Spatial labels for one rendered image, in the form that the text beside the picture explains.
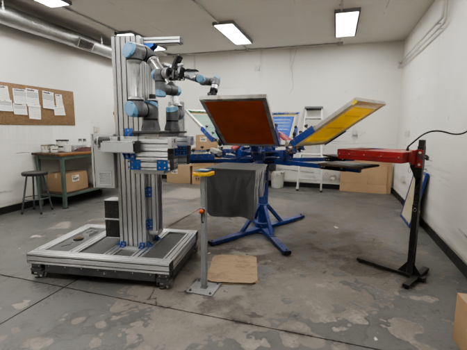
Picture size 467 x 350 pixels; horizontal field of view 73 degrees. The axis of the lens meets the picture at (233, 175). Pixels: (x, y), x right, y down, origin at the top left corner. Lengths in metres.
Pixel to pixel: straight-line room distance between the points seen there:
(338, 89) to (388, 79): 0.94
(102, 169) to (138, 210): 0.46
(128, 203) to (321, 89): 5.23
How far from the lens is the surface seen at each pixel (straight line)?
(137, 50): 2.58
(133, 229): 3.01
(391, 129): 7.22
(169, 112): 3.07
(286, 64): 7.36
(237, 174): 2.64
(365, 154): 2.99
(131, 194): 2.95
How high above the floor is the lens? 1.28
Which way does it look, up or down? 8 degrees down
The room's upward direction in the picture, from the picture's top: straight up
